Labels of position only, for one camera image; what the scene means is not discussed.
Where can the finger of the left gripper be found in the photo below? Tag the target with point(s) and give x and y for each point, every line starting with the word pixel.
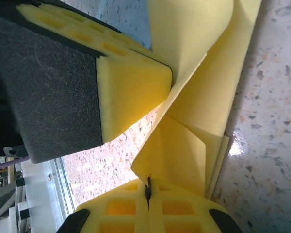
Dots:
pixel 58 97
pixel 87 36

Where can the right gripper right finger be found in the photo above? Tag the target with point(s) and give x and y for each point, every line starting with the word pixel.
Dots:
pixel 184 213

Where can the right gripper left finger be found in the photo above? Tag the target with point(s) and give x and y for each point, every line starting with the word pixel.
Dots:
pixel 116 211

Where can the long aluminium mounting rail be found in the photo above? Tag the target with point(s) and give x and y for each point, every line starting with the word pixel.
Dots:
pixel 60 189

